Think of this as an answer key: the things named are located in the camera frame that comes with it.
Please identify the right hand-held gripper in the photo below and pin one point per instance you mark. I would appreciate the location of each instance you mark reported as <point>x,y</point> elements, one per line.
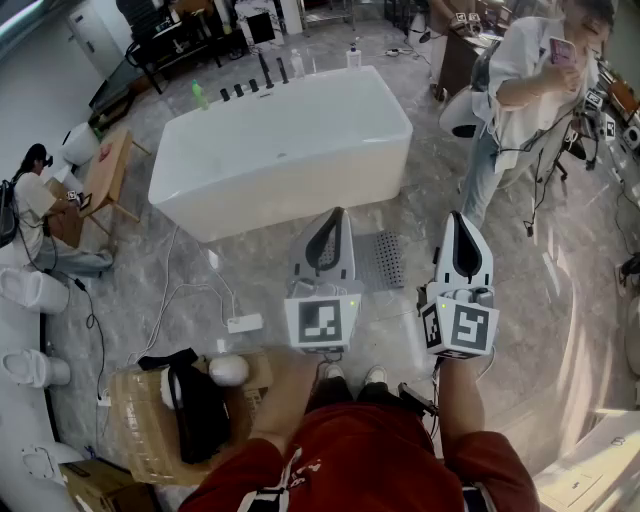
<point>467,327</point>

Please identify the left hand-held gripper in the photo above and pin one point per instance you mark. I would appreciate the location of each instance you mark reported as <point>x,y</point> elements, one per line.
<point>320,320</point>

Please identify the grey perforated bath mat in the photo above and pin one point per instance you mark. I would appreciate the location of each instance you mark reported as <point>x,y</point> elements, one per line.
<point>380,260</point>

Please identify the white bathtub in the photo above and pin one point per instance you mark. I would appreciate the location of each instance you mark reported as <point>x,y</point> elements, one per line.
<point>280,145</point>

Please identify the person's left forearm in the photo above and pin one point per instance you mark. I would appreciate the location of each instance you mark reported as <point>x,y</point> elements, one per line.
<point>287,395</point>

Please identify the person's right forearm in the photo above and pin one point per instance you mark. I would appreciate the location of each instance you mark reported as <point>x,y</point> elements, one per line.
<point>460,400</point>

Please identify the white power strip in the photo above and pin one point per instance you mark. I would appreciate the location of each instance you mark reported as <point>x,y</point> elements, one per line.
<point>245,323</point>

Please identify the person's left white shoe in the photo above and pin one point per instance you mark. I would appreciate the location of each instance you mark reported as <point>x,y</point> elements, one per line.
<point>334,371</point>

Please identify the person's white shoe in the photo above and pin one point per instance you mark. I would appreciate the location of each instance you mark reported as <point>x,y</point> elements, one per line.
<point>334,371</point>
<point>376,374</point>

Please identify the person's right white shoe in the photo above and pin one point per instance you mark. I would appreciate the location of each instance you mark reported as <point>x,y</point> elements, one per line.
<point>376,374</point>

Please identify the person's black trousers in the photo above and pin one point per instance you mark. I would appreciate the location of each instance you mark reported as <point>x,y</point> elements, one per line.
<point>340,392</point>

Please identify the black waist device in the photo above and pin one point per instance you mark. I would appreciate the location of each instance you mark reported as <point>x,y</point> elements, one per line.
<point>417,400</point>

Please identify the white round headset part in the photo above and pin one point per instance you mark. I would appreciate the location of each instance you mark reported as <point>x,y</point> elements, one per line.
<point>228,370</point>

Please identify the white backpack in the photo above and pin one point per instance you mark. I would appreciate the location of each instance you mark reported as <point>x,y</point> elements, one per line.
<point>457,112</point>

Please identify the black faucet knob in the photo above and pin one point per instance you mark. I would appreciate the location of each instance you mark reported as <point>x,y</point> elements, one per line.
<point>239,90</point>
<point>253,86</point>
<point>225,95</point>

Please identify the black hand shower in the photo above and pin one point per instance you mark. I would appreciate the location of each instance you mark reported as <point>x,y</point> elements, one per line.
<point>283,70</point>

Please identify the tall black faucet spout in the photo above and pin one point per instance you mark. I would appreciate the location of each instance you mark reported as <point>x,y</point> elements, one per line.
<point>265,72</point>

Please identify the clear plastic bottle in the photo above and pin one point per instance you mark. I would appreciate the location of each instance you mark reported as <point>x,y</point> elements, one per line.
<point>297,65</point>

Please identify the white pump bottle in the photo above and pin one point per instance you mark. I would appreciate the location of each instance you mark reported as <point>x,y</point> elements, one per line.
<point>354,57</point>

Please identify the green plastic bottle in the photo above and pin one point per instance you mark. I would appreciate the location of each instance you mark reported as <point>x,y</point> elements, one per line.
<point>201,95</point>

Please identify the dark brown wooden desk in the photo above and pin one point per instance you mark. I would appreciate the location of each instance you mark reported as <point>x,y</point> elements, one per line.
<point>457,65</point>

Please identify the person's red shirt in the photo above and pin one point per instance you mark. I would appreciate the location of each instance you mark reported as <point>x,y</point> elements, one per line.
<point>365,460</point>

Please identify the small oval wooden table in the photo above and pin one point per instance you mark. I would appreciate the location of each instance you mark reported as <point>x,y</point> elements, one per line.
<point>107,175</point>

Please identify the pink smartphone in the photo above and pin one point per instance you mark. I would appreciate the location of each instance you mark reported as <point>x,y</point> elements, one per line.
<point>562,51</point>

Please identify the large cardboard box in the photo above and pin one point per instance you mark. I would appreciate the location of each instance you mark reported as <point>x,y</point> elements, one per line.
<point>140,415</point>

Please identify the black metal table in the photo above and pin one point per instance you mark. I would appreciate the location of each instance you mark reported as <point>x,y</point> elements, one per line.
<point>185,45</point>

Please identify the black backpack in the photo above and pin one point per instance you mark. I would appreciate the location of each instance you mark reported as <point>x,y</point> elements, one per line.
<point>7,215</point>

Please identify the cardboard box with dark label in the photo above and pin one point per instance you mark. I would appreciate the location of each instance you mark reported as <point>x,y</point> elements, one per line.
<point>100,487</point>

